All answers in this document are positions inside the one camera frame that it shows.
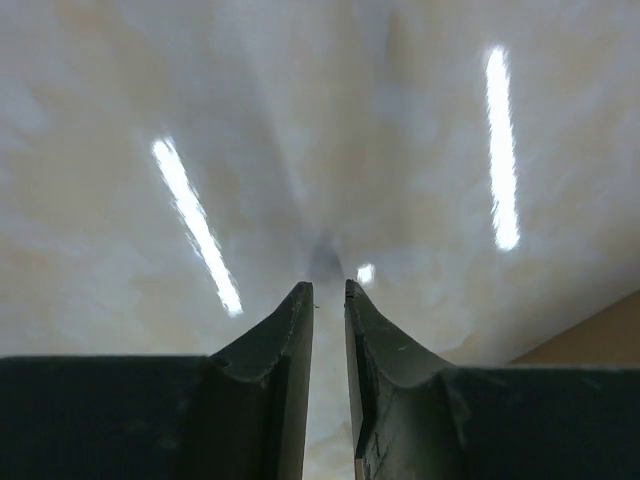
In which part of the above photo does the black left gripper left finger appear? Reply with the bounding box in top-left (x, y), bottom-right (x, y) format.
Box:
top-left (1, 282), bottom-right (314, 479)

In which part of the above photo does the brown cardboard box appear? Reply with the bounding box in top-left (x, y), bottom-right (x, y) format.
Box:
top-left (510, 291), bottom-right (640, 366)

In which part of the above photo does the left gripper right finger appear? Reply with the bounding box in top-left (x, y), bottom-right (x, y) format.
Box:
top-left (344, 280), bottom-right (639, 479)

